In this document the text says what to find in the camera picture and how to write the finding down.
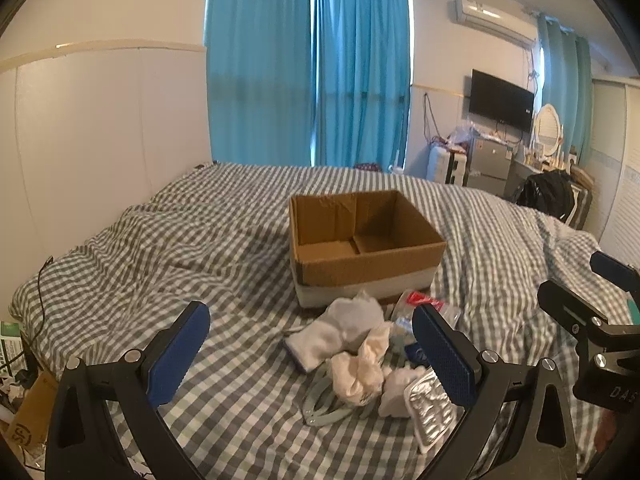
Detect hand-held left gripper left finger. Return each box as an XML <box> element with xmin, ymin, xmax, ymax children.
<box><xmin>45</xmin><ymin>301</ymin><xmax>211</xmax><ymax>480</ymax></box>

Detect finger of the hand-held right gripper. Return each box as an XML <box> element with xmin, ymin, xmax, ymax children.
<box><xmin>589</xmin><ymin>250</ymin><xmax>640</xmax><ymax>293</ymax></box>
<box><xmin>537</xmin><ymin>280</ymin><xmax>627</xmax><ymax>343</ymax></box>

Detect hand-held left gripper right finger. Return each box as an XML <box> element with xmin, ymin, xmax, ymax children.
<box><xmin>411</xmin><ymin>304</ymin><xmax>593</xmax><ymax>480</ymax></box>

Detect small blue packet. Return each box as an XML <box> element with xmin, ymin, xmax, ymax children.
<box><xmin>403</xmin><ymin>342</ymin><xmax>432</xmax><ymax>366</ymax></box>

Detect clear bottle with red label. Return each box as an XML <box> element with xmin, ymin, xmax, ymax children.
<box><xmin>389</xmin><ymin>289</ymin><xmax>462</xmax><ymax>347</ymax></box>

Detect white crumpled tissue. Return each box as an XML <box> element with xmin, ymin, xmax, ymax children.
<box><xmin>378</xmin><ymin>363</ymin><xmax>432</xmax><ymax>419</ymax></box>

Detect silver blister pack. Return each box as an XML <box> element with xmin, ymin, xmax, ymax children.
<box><xmin>402</xmin><ymin>367</ymin><xmax>469</xmax><ymax>454</ymax></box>

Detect cream crumpled cloth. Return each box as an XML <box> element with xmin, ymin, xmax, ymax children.
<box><xmin>330</xmin><ymin>322</ymin><xmax>394</xmax><ymax>406</ymax></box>

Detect black backpack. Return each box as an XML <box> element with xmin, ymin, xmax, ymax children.
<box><xmin>517</xmin><ymin>169</ymin><xmax>577</xmax><ymax>222</ymax></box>

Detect white wardrobe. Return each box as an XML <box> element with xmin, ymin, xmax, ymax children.
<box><xmin>589</xmin><ymin>77</ymin><xmax>640</xmax><ymax>262</ymax></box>

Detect white sock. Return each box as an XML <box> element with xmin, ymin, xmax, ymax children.
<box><xmin>284</xmin><ymin>296</ymin><xmax>386</xmax><ymax>374</ymax></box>

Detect grey checkered blanket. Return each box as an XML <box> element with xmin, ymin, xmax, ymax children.
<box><xmin>10</xmin><ymin>162</ymin><xmax>637</xmax><ymax>480</ymax></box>

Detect white oval mirror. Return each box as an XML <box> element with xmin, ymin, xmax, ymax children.
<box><xmin>532</xmin><ymin>103</ymin><xmax>564</xmax><ymax>157</ymax></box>

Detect brown cardboard box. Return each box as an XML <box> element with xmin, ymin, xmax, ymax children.
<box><xmin>0</xmin><ymin>369</ymin><xmax>62</xmax><ymax>457</ymax></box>

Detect silver mini fridge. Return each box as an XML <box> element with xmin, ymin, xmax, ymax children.
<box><xmin>465</xmin><ymin>135</ymin><xmax>511</xmax><ymax>194</ymax></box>

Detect newspaper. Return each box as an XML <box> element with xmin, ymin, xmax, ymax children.
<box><xmin>0</xmin><ymin>320</ymin><xmax>27</xmax><ymax>377</ymax></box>

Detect narrow blue curtain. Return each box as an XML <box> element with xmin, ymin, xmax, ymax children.
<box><xmin>537</xmin><ymin>12</ymin><xmax>594</xmax><ymax>162</ymax></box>

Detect white suitcase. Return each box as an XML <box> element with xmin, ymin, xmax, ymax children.
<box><xmin>425</xmin><ymin>144</ymin><xmax>454</xmax><ymax>184</ymax></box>

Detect clear plastic bag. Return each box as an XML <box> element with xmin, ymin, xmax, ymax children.
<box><xmin>447</xmin><ymin>122</ymin><xmax>476</xmax><ymax>149</ymax></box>

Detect white air conditioner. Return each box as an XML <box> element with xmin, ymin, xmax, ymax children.
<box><xmin>453</xmin><ymin>0</ymin><xmax>539</xmax><ymax>46</ymax></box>

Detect wide blue curtain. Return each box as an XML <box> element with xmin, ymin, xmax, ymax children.
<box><xmin>205</xmin><ymin>0</ymin><xmax>317</xmax><ymax>167</ymax></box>

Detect black cable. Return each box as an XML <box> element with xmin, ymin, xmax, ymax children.
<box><xmin>37</xmin><ymin>256</ymin><xmax>55</xmax><ymax>332</ymax></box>

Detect black wall television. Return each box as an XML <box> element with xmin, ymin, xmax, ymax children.
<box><xmin>468</xmin><ymin>69</ymin><xmax>535</xmax><ymax>132</ymax></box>

